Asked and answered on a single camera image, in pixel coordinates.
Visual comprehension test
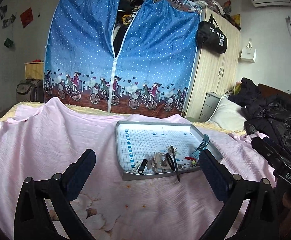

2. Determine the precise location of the red hair clip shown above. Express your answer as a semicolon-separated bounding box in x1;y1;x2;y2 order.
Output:
184;157;198;161

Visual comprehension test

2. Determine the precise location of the black hair clip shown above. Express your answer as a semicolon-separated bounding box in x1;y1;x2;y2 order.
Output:
166;153;175;171

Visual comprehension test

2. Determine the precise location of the silver rhinestone brooch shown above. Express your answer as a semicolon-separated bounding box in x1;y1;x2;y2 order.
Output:
166;145;180;155

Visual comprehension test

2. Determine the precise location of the beige square hair claw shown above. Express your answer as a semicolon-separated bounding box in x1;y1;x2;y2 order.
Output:
147;152;172;173

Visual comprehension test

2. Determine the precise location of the silver hair barrette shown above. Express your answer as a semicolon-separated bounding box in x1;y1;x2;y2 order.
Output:
132;160;142;173

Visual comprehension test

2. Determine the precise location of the black puffer jacket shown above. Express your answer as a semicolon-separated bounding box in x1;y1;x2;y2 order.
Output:
228;77;291;154

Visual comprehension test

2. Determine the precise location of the white pillow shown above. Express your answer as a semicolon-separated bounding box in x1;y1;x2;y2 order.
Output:
206;96;246;131

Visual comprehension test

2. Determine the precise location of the dark wooden headboard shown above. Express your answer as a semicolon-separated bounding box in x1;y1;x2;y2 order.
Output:
258;83;291;104

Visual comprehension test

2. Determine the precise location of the pink floral bed sheet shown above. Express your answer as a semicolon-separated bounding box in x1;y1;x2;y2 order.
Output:
0;96;291;240

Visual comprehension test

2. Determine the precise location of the grey bedside cabinet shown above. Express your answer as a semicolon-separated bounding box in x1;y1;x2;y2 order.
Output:
199;92;222;122

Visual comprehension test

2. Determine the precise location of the grey tray with grid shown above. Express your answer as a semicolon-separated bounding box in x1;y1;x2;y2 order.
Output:
116;121;223;180

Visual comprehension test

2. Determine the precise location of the white paper gift bag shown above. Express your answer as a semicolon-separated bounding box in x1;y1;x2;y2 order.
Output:
240;39;257;63

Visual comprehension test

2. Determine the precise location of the light wooden wardrobe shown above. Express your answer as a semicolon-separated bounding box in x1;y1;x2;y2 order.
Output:
182;9;241;121

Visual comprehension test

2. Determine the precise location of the grey suitcase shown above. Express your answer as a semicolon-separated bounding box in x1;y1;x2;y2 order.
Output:
16;78;43;103

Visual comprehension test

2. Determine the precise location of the black tote bag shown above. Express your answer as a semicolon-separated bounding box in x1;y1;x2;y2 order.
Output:
197;15;228;54

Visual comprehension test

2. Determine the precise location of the small wooden cabinet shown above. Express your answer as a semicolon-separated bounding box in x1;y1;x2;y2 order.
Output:
24;61;45;80

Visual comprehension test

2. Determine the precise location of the blue fabric wardrobe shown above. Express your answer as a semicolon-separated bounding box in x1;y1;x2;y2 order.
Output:
43;0;202;118

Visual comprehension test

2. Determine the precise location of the green wall ornament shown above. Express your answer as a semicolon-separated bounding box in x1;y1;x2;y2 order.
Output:
4;38;14;48

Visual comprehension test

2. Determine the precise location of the red square wall decoration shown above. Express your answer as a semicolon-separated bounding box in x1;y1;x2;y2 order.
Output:
20;7;34;28

